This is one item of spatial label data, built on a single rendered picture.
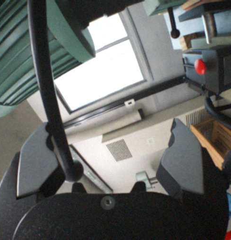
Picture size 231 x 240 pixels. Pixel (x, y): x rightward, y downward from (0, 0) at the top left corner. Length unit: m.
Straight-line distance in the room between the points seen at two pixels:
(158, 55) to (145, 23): 0.43
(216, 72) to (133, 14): 1.48
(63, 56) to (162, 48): 1.52
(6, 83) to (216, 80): 0.37
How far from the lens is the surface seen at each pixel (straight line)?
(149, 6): 0.26
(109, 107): 1.59
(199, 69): 0.25
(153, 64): 1.61
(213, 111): 0.40
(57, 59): 0.20
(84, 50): 0.19
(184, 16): 0.31
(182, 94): 1.89
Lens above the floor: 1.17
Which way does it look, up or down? 11 degrees up
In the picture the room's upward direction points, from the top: 111 degrees counter-clockwise
